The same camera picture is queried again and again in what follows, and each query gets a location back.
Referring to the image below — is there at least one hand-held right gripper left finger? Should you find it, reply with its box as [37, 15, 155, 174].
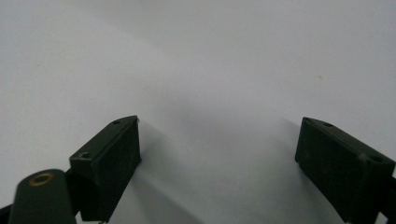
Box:
[68, 115, 142, 223]

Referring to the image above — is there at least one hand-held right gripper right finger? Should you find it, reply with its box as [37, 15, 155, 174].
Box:
[294, 116, 396, 224]

